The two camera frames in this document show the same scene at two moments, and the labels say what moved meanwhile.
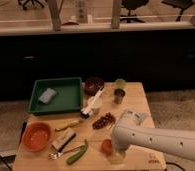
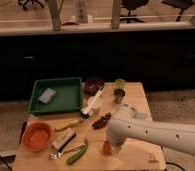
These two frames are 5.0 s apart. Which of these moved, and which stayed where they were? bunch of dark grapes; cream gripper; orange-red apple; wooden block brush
Moved: cream gripper
Stayed: orange-red apple; bunch of dark grapes; wooden block brush
